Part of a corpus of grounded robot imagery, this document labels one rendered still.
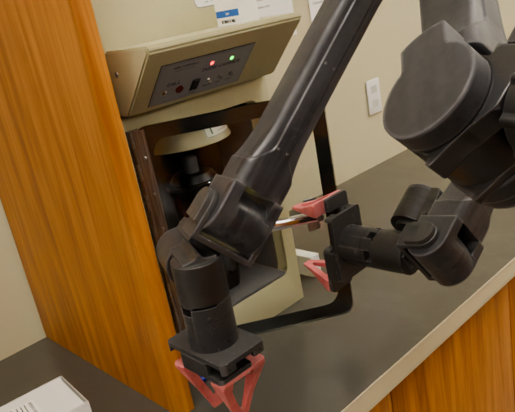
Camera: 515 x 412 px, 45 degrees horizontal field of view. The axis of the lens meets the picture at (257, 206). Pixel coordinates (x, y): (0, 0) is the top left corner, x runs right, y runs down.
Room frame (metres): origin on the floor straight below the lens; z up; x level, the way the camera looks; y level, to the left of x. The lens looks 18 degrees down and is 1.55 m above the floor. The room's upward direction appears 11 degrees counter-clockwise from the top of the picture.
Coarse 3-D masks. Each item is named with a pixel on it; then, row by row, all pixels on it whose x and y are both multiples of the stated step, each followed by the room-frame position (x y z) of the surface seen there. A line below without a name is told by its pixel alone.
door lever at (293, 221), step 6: (294, 216) 0.93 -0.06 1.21; (300, 216) 0.92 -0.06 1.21; (306, 216) 0.92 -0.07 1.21; (324, 216) 0.93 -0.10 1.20; (276, 222) 0.92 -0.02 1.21; (282, 222) 0.92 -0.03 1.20; (288, 222) 0.92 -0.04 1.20; (294, 222) 0.92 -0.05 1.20; (300, 222) 0.92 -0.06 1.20; (306, 222) 0.92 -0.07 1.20; (312, 222) 0.92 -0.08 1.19; (276, 228) 0.92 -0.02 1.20; (282, 228) 0.92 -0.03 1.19
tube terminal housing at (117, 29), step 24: (96, 0) 0.97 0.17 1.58; (120, 0) 0.99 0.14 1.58; (144, 0) 1.02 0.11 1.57; (168, 0) 1.05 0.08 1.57; (192, 0) 1.08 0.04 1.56; (96, 24) 0.96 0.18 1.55; (120, 24) 0.98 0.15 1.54; (144, 24) 1.01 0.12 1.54; (168, 24) 1.04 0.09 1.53; (192, 24) 1.07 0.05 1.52; (216, 24) 1.11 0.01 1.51; (216, 96) 1.09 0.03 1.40; (240, 96) 1.12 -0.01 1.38; (264, 96) 1.16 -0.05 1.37; (144, 120) 0.99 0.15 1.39; (168, 120) 1.02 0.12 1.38
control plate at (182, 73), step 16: (240, 48) 1.02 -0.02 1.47; (176, 64) 0.93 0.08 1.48; (192, 64) 0.96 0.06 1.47; (208, 64) 0.98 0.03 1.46; (224, 64) 1.01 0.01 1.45; (240, 64) 1.05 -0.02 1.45; (160, 80) 0.93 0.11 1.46; (176, 80) 0.96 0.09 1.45; (192, 80) 0.98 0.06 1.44; (224, 80) 1.05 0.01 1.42; (160, 96) 0.96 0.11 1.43; (176, 96) 0.99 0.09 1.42
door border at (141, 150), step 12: (132, 132) 0.95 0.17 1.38; (144, 132) 0.95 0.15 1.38; (144, 144) 0.95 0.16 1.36; (144, 156) 0.95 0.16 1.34; (144, 168) 0.95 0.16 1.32; (144, 180) 0.95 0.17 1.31; (144, 192) 0.95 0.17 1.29; (156, 192) 0.95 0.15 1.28; (156, 204) 0.95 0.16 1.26; (156, 216) 0.95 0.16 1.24; (156, 228) 0.95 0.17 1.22; (168, 276) 0.95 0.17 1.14; (180, 312) 0.95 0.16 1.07; (180, 324) 0.95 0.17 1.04
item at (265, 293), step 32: (160, 128) 0.96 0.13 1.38; (192, 128) 0.96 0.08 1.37; (224, 128) 0.96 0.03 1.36; (320, 128) 0.98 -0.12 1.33; (160, 160) 0.96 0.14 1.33; (192, 160) 0.96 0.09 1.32; (224, 160) 0.96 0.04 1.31; (320, 160) 0.97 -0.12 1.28; (160, 192) 0.95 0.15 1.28; (192, 192) 0.96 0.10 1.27; (288, 192) 0.97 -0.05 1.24; (320, 192) 0.97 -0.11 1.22; (320, 224) 0.97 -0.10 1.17; (224, 256) 0.96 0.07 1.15; (288, 256) 0.97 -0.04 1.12; (320, 256) 0.97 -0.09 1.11; (256, 288) 0.96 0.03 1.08; (288, 288) 0.97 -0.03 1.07; (320, 288) 0.97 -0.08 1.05; (256, 320) 0.96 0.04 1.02; (288, 320) 0.97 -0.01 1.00
